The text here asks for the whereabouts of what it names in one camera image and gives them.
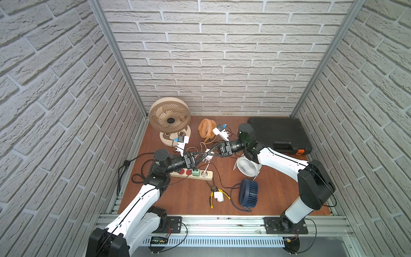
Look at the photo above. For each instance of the beige power strip red sockets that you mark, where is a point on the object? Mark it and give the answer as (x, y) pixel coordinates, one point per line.
(187, 173)

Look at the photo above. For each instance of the small orange desk fan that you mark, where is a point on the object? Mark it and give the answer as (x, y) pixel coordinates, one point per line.
(206, 130)

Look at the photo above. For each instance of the navy blue desk fan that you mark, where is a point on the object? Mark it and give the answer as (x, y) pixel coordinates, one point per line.
(248, 194)

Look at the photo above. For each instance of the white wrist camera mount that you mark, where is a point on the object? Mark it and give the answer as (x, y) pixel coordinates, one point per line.
(181, 141)
(220, 130)

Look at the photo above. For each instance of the green plug adapter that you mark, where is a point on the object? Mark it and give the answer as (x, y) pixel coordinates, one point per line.
(196, 172)

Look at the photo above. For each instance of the white plug adapter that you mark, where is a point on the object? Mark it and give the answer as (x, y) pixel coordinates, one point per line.
(219, 196)

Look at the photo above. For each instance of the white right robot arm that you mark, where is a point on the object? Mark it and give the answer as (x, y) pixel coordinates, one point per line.
(314, 182)

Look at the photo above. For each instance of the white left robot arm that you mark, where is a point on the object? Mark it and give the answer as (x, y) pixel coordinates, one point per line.
(140, 218)

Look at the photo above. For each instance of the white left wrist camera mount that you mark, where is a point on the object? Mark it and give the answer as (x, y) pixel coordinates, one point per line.
(181, 141)

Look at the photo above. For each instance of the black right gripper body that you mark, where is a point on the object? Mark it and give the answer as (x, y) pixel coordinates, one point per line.
(233, 146)

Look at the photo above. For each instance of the black plastic tool case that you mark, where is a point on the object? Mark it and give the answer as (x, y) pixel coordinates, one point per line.
(284, 135)

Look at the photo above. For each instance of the large beige desk fan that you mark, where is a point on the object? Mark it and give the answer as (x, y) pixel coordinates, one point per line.
(171, 117)

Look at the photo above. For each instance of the yellow handled pliers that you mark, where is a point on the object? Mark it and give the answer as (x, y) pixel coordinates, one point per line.
(214, 188)

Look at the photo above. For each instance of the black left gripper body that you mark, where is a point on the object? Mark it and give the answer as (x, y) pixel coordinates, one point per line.
(190, 160)

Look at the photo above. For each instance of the small white desk fan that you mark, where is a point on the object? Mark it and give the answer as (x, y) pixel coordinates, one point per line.
(247, 167)

